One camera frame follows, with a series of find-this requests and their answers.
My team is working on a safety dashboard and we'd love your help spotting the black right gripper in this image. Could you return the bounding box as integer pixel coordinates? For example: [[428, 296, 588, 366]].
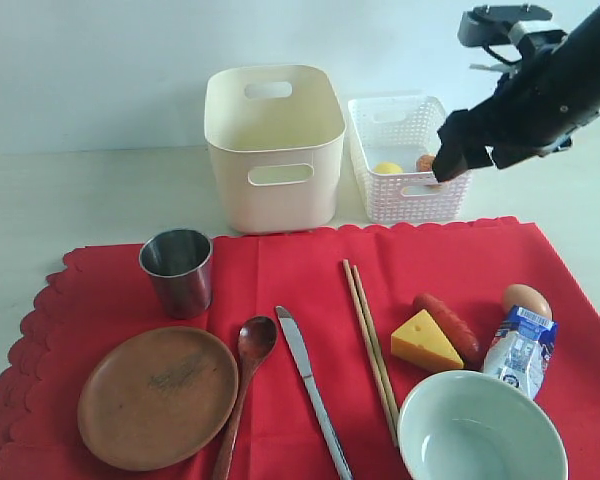
[[432, 34, 600, 182]]

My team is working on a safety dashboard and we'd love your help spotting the yellow lemon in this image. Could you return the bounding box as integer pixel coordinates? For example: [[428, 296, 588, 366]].
[[373, 162, 403, 175]]

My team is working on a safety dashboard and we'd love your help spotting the brown egg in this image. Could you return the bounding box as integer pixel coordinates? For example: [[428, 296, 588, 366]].
[[501, 284, 553, 319]]

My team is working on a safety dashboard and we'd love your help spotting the red sausage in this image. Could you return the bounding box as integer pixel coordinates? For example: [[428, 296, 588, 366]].
[[413, 293, 482, 366]]

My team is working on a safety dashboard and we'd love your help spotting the yellow cheese wedge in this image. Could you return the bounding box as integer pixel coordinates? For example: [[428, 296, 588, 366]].
[[390, 309, 464, 373]]

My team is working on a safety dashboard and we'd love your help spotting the blue white milk carton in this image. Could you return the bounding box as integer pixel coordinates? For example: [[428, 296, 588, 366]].
[[481, 305, 558, 400]]

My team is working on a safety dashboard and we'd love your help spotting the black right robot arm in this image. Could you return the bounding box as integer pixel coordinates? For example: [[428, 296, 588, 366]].
[[432, 4, 600, 182]]

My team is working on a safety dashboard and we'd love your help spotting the white woven plastic basket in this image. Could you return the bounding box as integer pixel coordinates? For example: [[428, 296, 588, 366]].
[[347, 94, 472, 224]]

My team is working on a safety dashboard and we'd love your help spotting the cream plastic bin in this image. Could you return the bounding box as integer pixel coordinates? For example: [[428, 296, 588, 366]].
[[204, 65, 346, 234]]

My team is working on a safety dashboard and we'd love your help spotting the left wooden chopstick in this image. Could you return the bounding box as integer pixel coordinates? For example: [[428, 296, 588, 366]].
[[342, 259, 398, 448]]

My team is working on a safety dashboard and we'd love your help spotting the wooden chopstick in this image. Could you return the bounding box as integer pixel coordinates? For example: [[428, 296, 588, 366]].
[[342, 259, 398, 448], [352, 266, 399, 428]]

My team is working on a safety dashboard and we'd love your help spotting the right wooden chopstick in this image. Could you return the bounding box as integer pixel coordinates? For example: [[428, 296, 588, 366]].
[[352, 266, 399, 428]]

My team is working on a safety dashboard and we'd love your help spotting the silver table knife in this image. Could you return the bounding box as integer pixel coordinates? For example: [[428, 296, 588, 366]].
[[275, 305, 354, 480]]

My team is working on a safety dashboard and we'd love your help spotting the pale green ceramic bowl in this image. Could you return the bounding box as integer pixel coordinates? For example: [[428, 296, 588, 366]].
[[397, 371, 569, 479]]

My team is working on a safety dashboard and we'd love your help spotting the brown wooden spoon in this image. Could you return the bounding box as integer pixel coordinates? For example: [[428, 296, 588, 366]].
[[212, 316, 278, 480]]

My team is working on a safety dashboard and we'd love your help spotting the stainless steel cup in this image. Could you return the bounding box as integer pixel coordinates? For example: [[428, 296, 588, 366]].
[[138, 228, 213, 319]]

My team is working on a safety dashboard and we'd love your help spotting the brown wooden plate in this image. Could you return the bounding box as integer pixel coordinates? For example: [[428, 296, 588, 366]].
[[77, 326, 239, 472]]

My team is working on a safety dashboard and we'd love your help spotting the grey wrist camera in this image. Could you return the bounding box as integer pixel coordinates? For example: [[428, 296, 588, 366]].
[[457, 3, 567, 66]]

